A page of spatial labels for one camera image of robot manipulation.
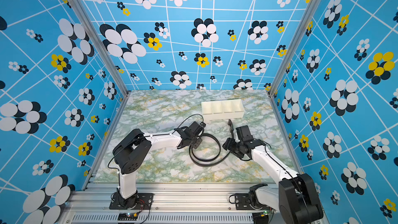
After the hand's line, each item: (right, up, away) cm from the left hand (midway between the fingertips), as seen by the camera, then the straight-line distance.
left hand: (199, 138), depth 95 cm
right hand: (+17, -3, -9) cm, 19 cm away
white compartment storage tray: (+16, +18, +15) cm, 28 cm away
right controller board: (+29, -32, -24) cm, 49 cm away
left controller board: (-33, -32, -23) cm, 52 cm away
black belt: (+6, +3, -1) cm, 6 cm away
